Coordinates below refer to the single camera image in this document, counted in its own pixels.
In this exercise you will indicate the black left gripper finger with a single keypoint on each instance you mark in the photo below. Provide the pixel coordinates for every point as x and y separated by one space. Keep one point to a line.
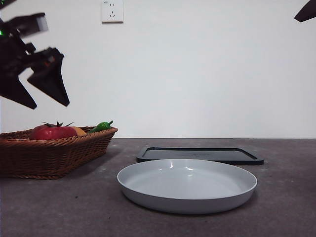
17 91
51 81

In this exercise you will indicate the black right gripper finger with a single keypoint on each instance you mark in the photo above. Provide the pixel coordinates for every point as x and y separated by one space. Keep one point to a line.
307 11

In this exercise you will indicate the red toy tomato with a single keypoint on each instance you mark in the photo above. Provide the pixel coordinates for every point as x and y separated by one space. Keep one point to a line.
53 133

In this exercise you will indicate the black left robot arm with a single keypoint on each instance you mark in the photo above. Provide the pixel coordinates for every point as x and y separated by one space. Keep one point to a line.
10 54

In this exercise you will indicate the green chili pepper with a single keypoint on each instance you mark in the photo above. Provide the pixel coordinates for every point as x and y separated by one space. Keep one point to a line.
100 127

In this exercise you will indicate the brown wicker basket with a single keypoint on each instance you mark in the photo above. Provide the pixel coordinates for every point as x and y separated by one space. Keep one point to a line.
49 158

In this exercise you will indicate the black rectangular tray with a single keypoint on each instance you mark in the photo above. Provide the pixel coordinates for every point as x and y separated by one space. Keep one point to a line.
209 154

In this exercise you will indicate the grey round plate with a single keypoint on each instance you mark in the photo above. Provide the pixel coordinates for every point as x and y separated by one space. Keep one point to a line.
187 200

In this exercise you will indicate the pale grey left wrist camera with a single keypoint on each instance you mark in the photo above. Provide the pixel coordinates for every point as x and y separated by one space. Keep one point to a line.
42 23

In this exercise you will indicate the white wall socket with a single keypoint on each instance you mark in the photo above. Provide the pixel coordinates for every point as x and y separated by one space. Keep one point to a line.
112 11

